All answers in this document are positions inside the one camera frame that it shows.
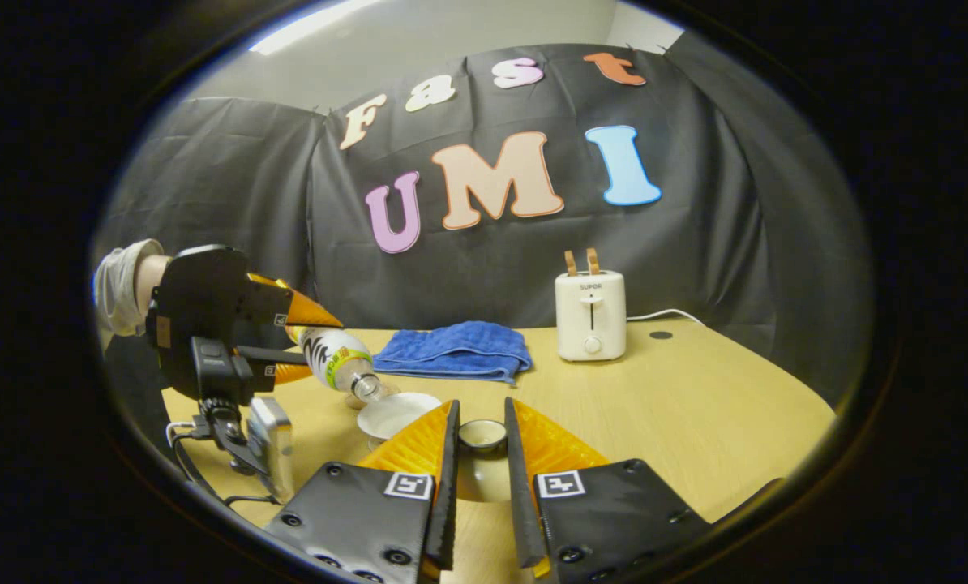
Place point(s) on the white teacup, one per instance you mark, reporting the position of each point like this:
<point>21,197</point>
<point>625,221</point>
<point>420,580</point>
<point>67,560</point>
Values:
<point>395,414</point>

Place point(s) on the black backdrop cloth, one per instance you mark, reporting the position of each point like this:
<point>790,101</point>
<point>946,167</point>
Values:
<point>492,268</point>

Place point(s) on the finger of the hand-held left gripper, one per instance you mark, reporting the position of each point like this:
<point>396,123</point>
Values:
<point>289,371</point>
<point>310,315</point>

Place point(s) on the white teacup lid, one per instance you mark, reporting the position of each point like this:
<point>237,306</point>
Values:
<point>484,478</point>

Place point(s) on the white toaster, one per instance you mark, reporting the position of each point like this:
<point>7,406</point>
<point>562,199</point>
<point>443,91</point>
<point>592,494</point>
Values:
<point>591,320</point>

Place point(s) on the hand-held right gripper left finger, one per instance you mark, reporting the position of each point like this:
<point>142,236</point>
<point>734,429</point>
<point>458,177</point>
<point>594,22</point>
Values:
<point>445,519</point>

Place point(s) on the clear labelled water bottle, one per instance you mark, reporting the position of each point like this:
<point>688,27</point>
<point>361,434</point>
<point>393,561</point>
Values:
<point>334,357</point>

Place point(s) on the blue towel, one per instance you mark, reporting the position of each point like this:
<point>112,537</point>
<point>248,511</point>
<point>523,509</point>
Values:
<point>460,349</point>

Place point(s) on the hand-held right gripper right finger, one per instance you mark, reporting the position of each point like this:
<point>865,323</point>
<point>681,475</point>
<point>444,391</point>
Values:
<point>519,519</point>

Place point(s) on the toast bread slice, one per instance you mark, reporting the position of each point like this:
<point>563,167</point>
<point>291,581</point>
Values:
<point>593,261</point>
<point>570,264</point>

